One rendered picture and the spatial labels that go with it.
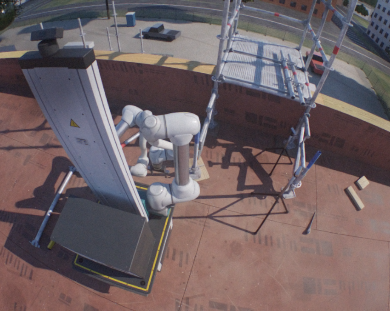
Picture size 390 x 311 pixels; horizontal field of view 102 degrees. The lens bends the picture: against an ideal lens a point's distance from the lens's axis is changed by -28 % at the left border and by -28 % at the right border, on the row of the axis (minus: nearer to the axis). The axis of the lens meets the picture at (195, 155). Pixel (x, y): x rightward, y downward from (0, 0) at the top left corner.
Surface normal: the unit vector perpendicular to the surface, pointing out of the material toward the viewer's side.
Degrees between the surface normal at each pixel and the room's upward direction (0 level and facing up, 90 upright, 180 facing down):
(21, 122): 0
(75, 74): 90
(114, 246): 0
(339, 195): 0
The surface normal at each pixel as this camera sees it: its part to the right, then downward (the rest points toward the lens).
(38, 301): 0.05, -0.59
